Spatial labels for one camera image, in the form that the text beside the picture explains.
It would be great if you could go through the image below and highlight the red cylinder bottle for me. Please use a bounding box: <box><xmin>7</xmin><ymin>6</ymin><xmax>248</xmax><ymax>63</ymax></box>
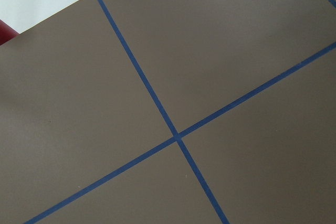
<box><xmin>0</xmin><ymin>20</ymin><xmax>19</xmax><ymax>45</ymax></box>

